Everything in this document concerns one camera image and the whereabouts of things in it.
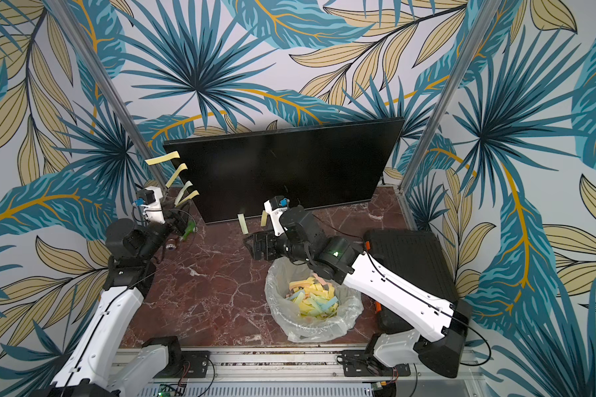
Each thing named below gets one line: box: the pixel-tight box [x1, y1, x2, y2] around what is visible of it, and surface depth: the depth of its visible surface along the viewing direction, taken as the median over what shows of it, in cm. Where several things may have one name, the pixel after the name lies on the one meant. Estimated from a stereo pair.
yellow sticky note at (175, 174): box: [165, 162, 188, 188], surface depth 63 cm
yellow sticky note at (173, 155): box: [144, 150, 181, 166], surface depth 60 cm
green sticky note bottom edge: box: [236, 213, 250, 235], surface depth 87 cm
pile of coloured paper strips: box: [285, 272, 339, 321], surface depth 82 cm
